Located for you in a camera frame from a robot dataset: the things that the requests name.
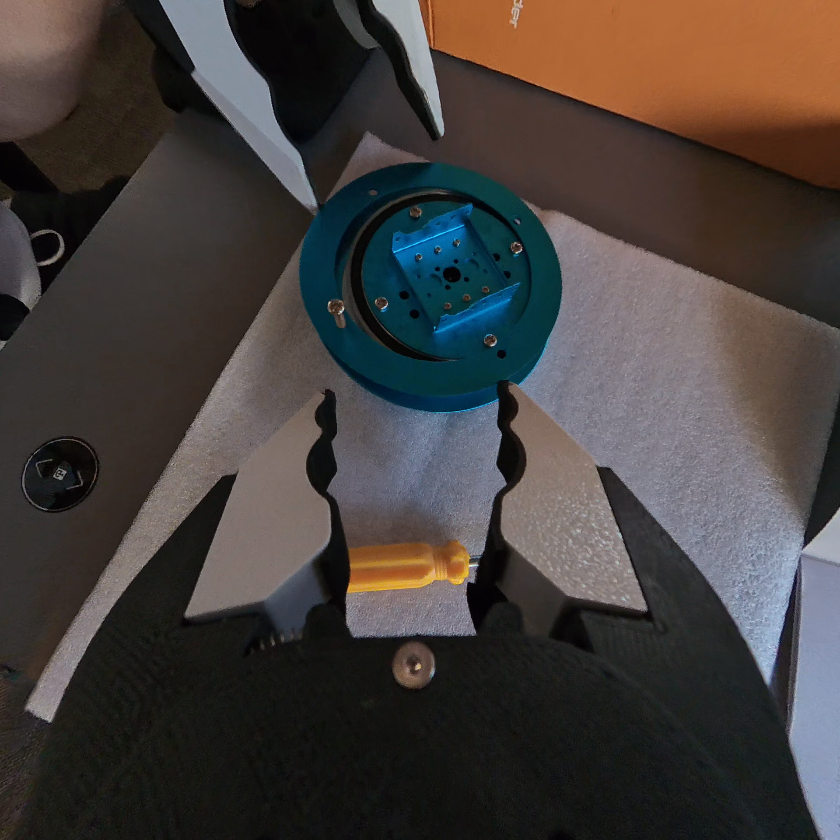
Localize black round desk grommet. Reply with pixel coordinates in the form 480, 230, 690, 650
21, 436, 101, 513

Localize grey desk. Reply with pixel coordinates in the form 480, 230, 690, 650
0, 49, 840, 683

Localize blue round metal base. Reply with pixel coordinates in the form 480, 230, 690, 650
299, 162, 563, 413

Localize open instruction booklet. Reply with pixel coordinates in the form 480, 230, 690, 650
784, 525, 840, 840

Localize person's white hoodie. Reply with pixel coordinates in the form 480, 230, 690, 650
0, 203, 42, 311

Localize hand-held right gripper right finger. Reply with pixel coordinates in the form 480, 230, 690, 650
467, 381, 652, 635

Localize orange kit box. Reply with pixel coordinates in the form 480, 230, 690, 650
420, 0, 840, 191

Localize yellow-handled screwdriver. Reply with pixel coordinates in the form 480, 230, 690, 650
346, 539, 481, 595

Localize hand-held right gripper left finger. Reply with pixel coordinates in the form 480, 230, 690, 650
184, 388, 349, 631

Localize white foam sheet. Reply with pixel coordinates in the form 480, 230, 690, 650
26, 131, 840, 723

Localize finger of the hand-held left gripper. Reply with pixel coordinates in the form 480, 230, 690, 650
159, 0, 320, 211
363, 0, 446, 142

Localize person's dark trousers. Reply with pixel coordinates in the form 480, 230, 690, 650
0, 141, 132, 342

